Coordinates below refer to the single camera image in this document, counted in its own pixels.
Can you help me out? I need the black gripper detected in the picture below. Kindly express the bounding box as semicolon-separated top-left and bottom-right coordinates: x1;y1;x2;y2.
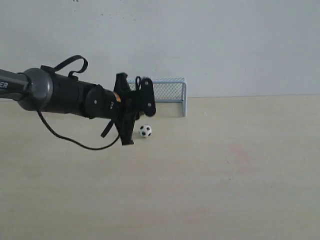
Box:
99;72;156;146

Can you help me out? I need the small black white soccer ball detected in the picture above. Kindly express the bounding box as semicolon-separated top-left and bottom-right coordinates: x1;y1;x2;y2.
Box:
138;124;152;138

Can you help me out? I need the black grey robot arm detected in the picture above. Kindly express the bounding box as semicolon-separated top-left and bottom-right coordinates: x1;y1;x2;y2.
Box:
0;66;156;146

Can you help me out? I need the light blue mini goal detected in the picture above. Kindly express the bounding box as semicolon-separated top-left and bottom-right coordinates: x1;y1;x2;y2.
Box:
126;76;188;118

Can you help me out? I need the black cable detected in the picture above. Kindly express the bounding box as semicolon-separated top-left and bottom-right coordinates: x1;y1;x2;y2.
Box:
36;55;120;151

